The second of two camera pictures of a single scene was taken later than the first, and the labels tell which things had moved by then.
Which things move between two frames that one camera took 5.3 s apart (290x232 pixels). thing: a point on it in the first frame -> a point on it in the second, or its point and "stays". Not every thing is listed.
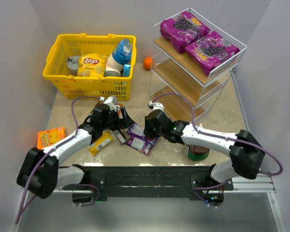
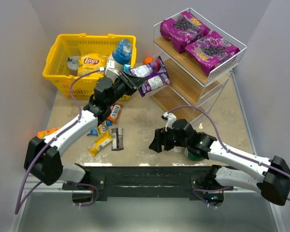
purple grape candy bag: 181,29 stays
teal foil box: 126,70 stays
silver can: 73,65 stays
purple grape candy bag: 210,50 stays
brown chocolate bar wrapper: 123,136 -> 117,143
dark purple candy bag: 138,139 -> 155,74
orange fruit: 149,63 stays
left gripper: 118,118 -> 127,80
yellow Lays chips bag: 92,65 stays
